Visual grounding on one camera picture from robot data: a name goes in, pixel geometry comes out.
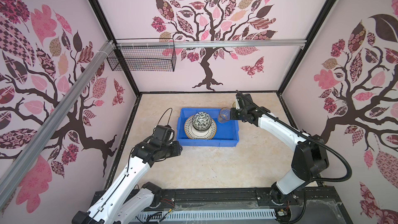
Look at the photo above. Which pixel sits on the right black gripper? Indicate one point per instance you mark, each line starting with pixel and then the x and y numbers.
pixel 232 116

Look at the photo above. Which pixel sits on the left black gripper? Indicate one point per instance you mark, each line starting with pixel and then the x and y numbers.
pixel 176 151

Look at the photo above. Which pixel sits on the yellow transparent cup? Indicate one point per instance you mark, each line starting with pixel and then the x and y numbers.
pixel 224 115

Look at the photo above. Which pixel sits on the dotted plate yellow rim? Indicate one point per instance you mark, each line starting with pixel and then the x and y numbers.
pixel 194 134

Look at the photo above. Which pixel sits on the green black patterned bowl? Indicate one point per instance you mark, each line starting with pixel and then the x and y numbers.
pixel 201 121

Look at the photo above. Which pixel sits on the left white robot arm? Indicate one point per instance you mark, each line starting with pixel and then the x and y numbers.
pixel 115 206

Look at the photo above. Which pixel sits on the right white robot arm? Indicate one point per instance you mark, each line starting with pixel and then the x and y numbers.
pixel 309 159

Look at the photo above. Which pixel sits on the blue plastic bin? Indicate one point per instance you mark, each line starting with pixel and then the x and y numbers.
pixel 225 135

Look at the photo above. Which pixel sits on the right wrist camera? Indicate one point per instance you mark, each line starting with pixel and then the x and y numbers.
pixel 243 101

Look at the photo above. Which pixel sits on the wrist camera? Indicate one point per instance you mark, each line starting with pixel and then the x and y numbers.
pixel 243 101
pixel 164 133

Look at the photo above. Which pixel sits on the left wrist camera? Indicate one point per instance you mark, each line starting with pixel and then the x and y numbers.
pixel 164 133

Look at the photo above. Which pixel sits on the black wire basket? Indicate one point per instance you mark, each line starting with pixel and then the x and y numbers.
pixel 143 55

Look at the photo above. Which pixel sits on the white slotted cable duct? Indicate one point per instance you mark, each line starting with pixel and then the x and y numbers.
pixel 206 215

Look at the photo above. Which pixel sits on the aluminium rail back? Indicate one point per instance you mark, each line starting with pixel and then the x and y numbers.
pixel 213 44

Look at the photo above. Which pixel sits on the aluminium rail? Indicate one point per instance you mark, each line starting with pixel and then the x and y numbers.
pixel 213 44
pixel 19 168

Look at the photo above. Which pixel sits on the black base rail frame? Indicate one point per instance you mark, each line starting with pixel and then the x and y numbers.
pixel 311 205

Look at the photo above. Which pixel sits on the aluminium rail left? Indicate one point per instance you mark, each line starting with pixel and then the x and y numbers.
pixel 19 168

